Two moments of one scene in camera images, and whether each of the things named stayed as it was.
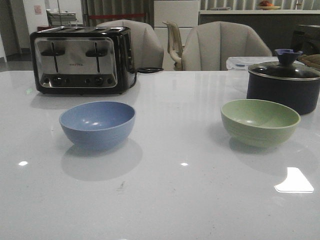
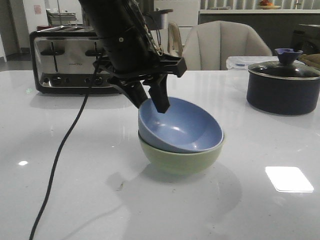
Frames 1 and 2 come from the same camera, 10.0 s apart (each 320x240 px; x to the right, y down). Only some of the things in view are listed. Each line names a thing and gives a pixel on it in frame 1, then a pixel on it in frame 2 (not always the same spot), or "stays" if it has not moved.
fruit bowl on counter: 266,5 stays
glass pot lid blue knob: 287,67 stays
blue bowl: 97,126 → 186,127
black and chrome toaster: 83,60 stays
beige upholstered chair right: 208,46 stays
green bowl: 255,123 → 179,163
